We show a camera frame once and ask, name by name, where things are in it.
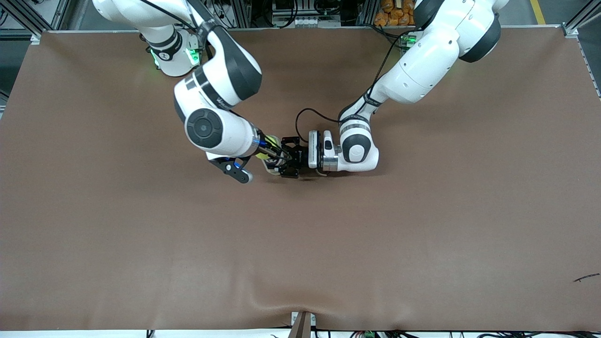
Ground yellow-green tennis ball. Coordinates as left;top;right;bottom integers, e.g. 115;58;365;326
256;135;282;161

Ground white navy tennis ball can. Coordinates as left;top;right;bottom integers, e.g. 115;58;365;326
256;135;287;176

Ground brown table mat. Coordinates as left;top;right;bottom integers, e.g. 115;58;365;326
0;27;601;331

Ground white power strip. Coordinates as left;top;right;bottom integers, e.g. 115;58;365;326
293;16;341;27

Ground orange bag pile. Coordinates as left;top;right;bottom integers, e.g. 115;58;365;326
374;0;416;26

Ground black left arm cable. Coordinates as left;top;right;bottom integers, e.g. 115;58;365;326
295;28;416;142

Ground aluminium frame post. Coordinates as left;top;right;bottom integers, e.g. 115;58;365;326
358;0;378;26
232;0;252;28

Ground slanted aluminium frame strut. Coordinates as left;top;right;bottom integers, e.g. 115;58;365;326
7;0;71;36

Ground aluminium table side rail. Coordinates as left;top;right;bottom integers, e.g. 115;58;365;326
577;37;601;100

